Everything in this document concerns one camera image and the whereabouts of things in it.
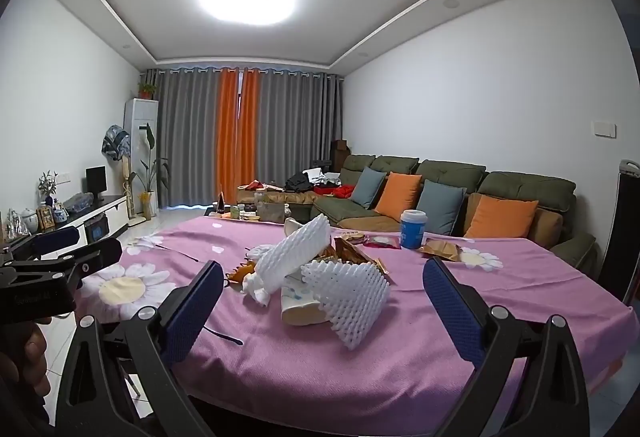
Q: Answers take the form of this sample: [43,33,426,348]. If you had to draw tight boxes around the orange curtain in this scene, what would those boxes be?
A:
[216,68,261,205]

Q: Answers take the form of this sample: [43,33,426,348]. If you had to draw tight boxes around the grey curtain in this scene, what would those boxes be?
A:
[147,67,345,209]

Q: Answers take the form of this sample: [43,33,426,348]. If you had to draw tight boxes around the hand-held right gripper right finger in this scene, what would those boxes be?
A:
[422,257,593,437]

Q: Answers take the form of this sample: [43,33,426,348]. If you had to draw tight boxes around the white standing air conditioner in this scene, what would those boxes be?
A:
[124,98,160,218]

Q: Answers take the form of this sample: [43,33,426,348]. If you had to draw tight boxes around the green sofa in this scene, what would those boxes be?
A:
[237,154,598,278]

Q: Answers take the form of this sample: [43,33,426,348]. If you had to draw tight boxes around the standing fan with patterned cover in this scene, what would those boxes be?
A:
[101,124,137,220]

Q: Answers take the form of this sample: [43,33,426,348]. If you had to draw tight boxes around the orange cushion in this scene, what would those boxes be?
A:
[374,172,422,222]
[463,194,540,240]

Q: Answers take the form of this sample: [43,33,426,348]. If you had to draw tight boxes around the dark brown box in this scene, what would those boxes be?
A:
[330,140,353,168]

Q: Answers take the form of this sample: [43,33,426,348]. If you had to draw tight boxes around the pink floral tablecloth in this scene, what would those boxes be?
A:
[80,212,640,423]

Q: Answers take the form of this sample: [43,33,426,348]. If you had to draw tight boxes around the white black TV cabinet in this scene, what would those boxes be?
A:
[0,194,129,263]

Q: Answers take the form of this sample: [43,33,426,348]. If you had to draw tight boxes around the pile of clothes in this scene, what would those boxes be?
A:
[285,167,356,199]

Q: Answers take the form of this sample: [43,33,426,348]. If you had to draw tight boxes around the white printed paper cup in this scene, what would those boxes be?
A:
[279,284,333,328]

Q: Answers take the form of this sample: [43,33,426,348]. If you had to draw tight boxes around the blue-grey cushion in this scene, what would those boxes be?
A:
[417,180,467,235]
[350,166,388,209]

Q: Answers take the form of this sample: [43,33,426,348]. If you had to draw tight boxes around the brown gold wrappers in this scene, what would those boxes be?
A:
[310,237,388,275]

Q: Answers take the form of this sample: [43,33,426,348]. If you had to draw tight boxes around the blue cup with white lid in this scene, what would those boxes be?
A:
[400,210,429,249]

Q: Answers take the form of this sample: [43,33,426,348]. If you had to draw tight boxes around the black monitor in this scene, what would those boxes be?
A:
[85,166,107,200]

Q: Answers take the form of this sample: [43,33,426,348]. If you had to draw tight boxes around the long white foam net sleeve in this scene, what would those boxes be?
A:
[252,213,333,293]

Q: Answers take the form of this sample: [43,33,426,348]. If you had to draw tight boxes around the tall leafy plant white pot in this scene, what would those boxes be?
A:
[132,122,171,220]

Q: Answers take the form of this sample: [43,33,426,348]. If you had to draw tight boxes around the clear plastic bag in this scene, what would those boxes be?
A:
[4,210,28,240]

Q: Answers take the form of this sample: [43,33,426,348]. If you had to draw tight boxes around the cluster of jars and tins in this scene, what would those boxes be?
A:
[220,194,292,222]

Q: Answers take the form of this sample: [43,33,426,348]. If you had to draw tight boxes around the person's left hand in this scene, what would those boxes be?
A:
[0,322,53,418]

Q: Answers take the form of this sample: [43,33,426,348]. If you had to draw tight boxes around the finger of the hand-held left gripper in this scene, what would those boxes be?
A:
[20,237,123,293]
[0,225,81,269]

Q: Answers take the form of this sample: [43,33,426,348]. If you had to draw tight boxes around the branch plant in vase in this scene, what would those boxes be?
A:
[37,171,58,208]

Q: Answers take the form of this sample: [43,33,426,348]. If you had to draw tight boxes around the brown snack packet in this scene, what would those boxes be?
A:
[420,239,463,263]

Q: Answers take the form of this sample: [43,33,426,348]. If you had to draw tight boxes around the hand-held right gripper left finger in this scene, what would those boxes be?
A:
[52,259,226,437]

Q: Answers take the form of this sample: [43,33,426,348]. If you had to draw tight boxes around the black chair back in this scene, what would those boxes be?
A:
[595,158,640,303]

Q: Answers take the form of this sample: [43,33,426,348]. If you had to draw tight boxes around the wide white foam net sleeve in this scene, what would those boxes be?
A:
[300,259,391,350]

